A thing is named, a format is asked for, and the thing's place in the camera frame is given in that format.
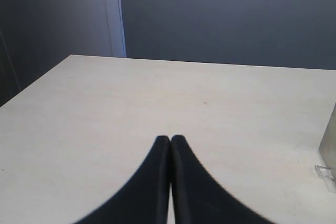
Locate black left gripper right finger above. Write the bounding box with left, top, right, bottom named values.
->
left=171, top=135, right=269, bottom=223

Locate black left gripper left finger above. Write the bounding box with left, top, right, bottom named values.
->
left=77, top=135, right=171, bottom=223

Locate stainless steel test tube rack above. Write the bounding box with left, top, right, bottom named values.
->
left=319, top=106, right=335, bottom=170

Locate clear plastic bracket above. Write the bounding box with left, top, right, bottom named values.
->
left=314, top=165, right=335, bottom=193

